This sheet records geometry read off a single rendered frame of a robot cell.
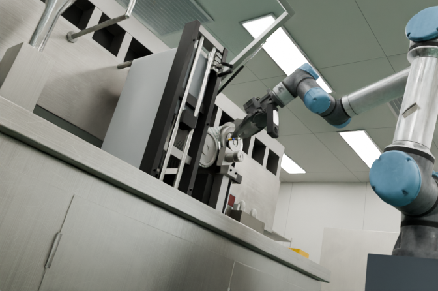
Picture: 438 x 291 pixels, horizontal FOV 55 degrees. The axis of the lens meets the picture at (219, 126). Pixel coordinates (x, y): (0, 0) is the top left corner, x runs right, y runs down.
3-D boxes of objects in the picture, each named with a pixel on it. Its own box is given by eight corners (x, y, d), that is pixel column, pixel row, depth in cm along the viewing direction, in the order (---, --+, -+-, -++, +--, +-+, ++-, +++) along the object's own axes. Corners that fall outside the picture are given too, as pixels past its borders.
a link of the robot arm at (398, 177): (436, 222, 98) (474, 27, 113) (408, 201, 90) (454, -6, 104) (388, 213, 108) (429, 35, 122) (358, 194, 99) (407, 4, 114)
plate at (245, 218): (238, 226, 145) (242, 209, 147) (159, 220, 170) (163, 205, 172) (262, 239, 156) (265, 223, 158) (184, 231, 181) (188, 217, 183)
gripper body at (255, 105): (251, 116, 154) (277, 94, 151) (261, 131, 148) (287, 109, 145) (240, 106, 149) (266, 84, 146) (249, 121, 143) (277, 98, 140)
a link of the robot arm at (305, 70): (313, 68, 136) (302, 56, 142) (287, 90, 138) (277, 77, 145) (324, 82, 140) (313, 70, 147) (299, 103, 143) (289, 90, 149)
